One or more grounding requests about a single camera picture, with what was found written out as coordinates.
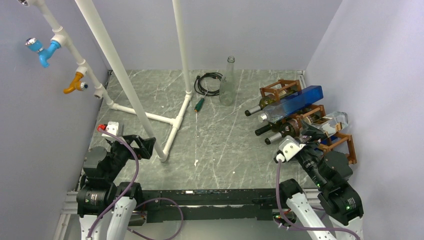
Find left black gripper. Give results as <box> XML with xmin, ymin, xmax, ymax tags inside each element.
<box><xmin>104</xmin><ymin>133</ymin><xmax>155</xmax><ymax>181</ymax></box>

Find clear square liquor bottle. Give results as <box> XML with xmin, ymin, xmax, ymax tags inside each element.
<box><xmin>300</xmin><ymin>111</ymin><xmax>349</xmax><ymax>138</ymax></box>

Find green wine bottle silver neck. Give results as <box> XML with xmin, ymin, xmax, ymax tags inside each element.
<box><xmin>264</xmin><ymin>119</ymin><xmax>300</xmax><ymax>145</ymax></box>

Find tall blue liquid bottle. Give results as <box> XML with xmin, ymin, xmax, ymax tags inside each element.
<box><xmin>257</xmin><ymin>85</ymin><xmax>324</xmax><ymax>123</ymax></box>

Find dark wine bottle cream label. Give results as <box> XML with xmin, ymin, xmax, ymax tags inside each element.
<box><xmin>254</xmin><ymin>121</ymin><xmax>283</xmax><ymax>136</ymax></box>

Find tall clear glass bottle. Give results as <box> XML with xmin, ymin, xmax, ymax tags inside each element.
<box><xmin>219</xmin><ymin>56</ymin><xmax>236</xmax><ymax>106</ymax></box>

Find dark green wine bottle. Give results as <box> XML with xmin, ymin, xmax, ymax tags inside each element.
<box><xmin>244</xmin><ymin>94</ymin><xmax>280</xmax><ymax>117</ymax></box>

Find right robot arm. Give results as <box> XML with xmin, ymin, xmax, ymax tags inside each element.
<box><xmin>274</xmin><ymin>120</ymin><xmax>364</xmax><ymax>240</ymax></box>

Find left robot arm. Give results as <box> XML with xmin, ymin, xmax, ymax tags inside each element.
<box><xmin>76</xmin><ymin>135</ymin><xmax>156</xmax><ymax>240</ymax></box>

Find brown wooden wine rack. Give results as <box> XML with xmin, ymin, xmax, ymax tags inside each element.
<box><xmin>259</xmin><ymin>79</ymin><xmax>358</xmax><ymax>166</ymax></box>

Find orange plastic faucet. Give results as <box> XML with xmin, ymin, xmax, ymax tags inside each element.
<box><xmin>63</xmin><ymin>71</ymin><xmax>88</xmax><ymax>94</ymax></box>

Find blue plastic faucet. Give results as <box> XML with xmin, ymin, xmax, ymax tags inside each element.
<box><xmin>24</xmin><ymin>37</ymin><xmax>62</xmax><ymax>68</ymax></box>

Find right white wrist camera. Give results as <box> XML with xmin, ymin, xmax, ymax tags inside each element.
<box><xmin>273</xmin><ymin>135</ymin><xmax>306</xmax><ymax>163</ymax></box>

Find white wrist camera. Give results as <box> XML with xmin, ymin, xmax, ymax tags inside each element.
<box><xmin>273</xmin><ymin>135</ymin><xmax>306</xmax><ymax>163</ymax></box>
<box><xmin>97</xmin><ymin>121</ymin><xmax>124</xmax><ymax>137</ymax></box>

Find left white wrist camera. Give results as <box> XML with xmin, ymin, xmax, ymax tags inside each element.
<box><xmin>97</xmin><ymin>121</ymin><xmax>124</xmax><ymax>137</ymax></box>

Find green handled screwdriver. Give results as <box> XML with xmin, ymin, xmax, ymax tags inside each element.
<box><xmin>194</xmin><ymin>97</ymin><xmax>205</xmax><ymax>113</ymax></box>

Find black coiled cable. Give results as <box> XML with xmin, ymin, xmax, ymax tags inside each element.
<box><xmin>193</xmin><ymin>72</ymin><xmax>223</xmax><ymax>97</ymax></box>

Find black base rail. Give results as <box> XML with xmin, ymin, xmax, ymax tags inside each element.
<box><xmin>134</xmin><ymin>188</ymin><xmax>280</xmax><ymax>223</ymax></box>

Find white PVC pipe frame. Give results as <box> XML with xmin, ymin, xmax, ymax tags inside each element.
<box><xmin>19</xmin><ymin>0</ymin><xmax>193</xmax><ymax>163</ymax></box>

